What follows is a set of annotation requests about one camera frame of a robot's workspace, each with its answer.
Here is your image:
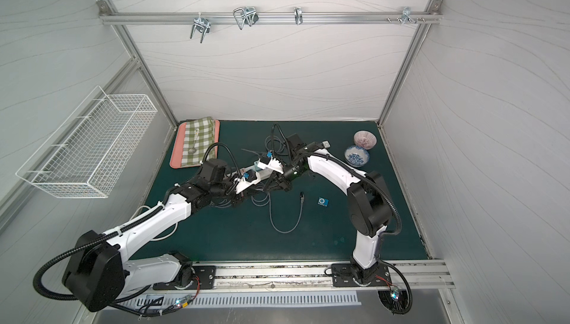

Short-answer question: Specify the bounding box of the teal USB charger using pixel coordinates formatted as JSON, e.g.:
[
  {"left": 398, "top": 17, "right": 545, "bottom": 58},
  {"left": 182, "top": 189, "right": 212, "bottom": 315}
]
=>
[{"left": 254, "top": 160, "right": 266, "bottom": 171}]

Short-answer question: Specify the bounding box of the blue mp3 player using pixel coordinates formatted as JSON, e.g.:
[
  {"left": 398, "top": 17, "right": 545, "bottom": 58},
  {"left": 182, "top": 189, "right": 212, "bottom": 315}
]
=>
[{"left": 318, "top": 198, "right": 329, "bottom": 207}]

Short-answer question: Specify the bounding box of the white colourful power strip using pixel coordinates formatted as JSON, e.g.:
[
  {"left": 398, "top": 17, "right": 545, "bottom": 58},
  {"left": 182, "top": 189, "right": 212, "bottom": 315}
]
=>
[{"left": 241, "top": 163, "right": 273, "bottom": 184}]

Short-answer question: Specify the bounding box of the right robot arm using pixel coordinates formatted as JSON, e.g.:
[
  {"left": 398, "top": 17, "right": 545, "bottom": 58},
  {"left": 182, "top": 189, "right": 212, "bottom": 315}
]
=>
[{"left": 260, "top": 123, "right": 402, "bottom": 273}]

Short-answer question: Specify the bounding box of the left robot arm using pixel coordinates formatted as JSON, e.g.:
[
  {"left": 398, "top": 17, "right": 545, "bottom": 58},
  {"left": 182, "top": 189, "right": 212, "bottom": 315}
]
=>
[{"left": 32, "top": 159, "right": 261, "bottom": 312}]

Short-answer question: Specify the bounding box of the pink tray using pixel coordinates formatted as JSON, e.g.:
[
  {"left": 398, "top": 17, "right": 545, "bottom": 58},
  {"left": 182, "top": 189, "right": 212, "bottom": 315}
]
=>
[{"left": 169, "top": 119, "right": 221, "bottom": 169}]

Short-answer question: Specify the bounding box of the blue patterned bowl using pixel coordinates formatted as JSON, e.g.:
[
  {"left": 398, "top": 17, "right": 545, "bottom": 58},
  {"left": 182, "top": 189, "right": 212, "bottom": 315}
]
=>
[{"left": 344, "top": 145, "right": 370, "bottom": 167}]

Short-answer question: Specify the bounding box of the green checkered cloth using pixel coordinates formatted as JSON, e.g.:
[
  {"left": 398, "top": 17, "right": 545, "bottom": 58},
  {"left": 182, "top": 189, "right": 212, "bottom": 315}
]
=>
[{"left": 181, "top": 117, "right": 215, "bottom": 167}]

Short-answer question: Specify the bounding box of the pink striped bowl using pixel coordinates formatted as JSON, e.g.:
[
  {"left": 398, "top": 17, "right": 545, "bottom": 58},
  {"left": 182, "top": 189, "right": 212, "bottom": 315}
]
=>
[{"left": 353, "top": 130, "right": 377, "bottom": 150}]

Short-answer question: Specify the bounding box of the metal crossbar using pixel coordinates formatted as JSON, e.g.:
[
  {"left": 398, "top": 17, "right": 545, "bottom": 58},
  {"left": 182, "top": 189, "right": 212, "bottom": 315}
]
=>
[{"left": 99, "top": 8, "right": 443, "bottom": 26}]

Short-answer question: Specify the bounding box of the spoon with white handle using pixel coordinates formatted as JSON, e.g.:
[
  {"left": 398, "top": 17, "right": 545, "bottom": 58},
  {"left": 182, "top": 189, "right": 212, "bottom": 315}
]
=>
[{"left": 188, "top": 128, "right": 200, "bottom": 155}]

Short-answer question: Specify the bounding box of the white power strip cord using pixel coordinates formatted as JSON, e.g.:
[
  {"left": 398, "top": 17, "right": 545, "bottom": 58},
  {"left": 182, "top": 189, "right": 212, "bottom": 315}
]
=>
[{"left": 128, "top": 204, "right": 179, "bottom": 242}]

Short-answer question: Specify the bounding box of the aluminium front rail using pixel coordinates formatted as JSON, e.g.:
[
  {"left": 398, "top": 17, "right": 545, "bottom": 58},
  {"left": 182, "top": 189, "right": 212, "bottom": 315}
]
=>
[{"left": 120, "top": 258, "right": 456, "bottom": 294}]

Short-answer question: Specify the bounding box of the white wire basket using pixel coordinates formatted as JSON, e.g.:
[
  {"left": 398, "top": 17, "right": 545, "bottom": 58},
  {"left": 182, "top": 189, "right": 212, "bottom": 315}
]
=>
[{"left": 16, "top": 86, "right": 157, "bottom": 199}]

